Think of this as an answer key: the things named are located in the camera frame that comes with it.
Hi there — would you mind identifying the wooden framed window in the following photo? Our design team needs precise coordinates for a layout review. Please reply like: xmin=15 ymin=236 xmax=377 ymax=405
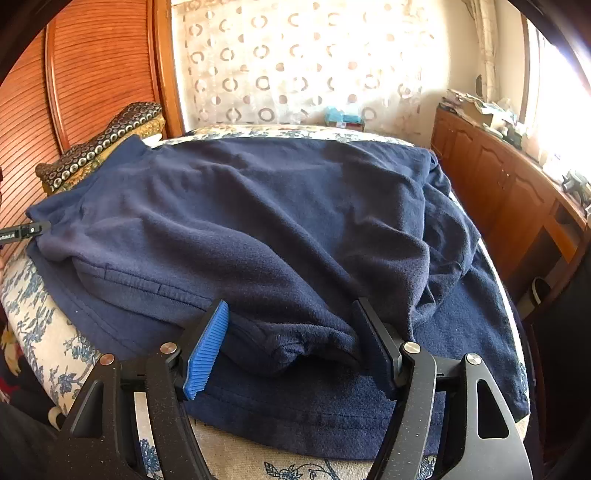
xmin=522 ymin=14 xmax=591 ymax=195

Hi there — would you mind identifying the yellow plush toy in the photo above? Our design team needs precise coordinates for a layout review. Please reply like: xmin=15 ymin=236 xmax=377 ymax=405
xmin=0 ymin=318 xmax=21 ymax=376

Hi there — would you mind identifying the navy printed t-shirt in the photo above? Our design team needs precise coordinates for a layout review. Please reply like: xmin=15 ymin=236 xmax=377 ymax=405
xmin=25 ymin=136 xmax=529 ymax=462

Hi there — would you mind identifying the pink floral quilt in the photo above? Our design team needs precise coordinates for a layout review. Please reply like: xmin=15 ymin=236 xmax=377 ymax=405
xmin=191 ymin=122 xmax=305 ymax=137

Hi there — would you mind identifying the pile of papers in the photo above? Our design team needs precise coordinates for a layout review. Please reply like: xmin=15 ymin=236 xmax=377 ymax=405
xmin=438 ymin=90 xmax=513 ymax=131

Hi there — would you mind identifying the beige floral window curtain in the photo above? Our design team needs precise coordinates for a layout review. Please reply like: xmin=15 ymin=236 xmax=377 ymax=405
xmin=475 ymin=0 xmax=502 ymax=104

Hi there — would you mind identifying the cardboard box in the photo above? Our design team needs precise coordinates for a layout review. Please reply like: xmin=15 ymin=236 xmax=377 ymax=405
xmin=327 ymin=113 xmax=365 ymax=130

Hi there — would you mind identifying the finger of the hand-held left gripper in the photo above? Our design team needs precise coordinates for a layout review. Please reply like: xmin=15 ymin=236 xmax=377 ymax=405
xmin=0 ymin=220 xmax=51 ymax=244

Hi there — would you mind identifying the wooden cabinet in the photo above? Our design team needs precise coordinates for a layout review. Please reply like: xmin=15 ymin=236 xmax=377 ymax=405
xmin=431 ymin=104 xmax=591 ymax=296

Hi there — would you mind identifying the dark ring-patterned pillow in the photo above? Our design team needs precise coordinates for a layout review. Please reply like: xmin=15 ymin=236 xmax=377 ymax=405
xmin=36 ymin=102 xmax=166 ymax=195

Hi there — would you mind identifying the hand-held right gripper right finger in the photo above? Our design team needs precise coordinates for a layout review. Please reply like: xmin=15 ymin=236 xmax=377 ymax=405
xmin=352 ymin=298 xmax=536 ymax=480

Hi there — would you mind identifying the sheer circle-patterned curtain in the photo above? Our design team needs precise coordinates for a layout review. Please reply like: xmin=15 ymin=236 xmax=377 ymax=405
xmin=171 ymin=0 xmax=439 ymax=139

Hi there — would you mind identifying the black hand-held device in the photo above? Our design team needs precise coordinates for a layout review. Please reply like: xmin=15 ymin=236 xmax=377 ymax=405
xmin=561 ymin=170 xmax=591 ymax=204

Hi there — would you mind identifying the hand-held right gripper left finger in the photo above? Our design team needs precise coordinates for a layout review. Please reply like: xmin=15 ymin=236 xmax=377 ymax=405
xmin=48 ymin=299 xmax=230 ymax=480

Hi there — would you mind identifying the wooden louvered wardrobe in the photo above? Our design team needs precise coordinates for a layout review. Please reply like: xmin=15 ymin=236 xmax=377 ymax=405
xmin=0 ymin=0 xmax=185 ymax=259

